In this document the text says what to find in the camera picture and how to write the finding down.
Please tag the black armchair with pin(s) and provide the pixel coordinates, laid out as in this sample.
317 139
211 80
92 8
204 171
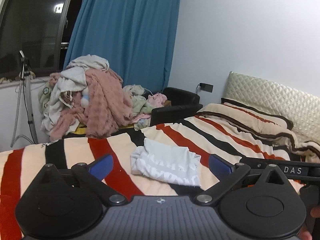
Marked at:
183 104

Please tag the black wall socket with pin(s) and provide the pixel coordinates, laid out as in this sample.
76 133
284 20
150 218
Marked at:
206 87

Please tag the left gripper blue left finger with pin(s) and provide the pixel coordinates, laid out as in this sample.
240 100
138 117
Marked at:
92 175

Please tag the white t-shirt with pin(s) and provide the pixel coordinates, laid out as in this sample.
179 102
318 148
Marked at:
169 164

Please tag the striped fleece blanket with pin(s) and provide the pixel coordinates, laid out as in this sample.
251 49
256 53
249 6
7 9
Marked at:
229 129

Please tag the quilted cream headboard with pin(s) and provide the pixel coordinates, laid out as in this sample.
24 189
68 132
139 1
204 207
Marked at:
270 97

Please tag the grey white hoodie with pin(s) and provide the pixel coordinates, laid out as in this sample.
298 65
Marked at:
57 93

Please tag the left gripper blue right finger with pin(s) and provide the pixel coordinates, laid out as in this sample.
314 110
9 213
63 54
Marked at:
230 177

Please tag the small pink garment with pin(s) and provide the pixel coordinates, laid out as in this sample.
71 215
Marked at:
157 100

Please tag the dark window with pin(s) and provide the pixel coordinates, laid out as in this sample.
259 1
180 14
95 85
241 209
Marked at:
38 29

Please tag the pink fluffy blanket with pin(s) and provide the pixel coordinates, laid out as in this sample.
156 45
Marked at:
109 107

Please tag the person right hand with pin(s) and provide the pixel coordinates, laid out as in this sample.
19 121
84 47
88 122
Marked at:
308 229

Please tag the camera tripod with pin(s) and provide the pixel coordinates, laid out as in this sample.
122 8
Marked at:
24 92

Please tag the light green garment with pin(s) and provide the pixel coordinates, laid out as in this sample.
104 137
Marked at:
140 105

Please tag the right blue curtain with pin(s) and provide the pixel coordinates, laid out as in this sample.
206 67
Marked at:
137 37

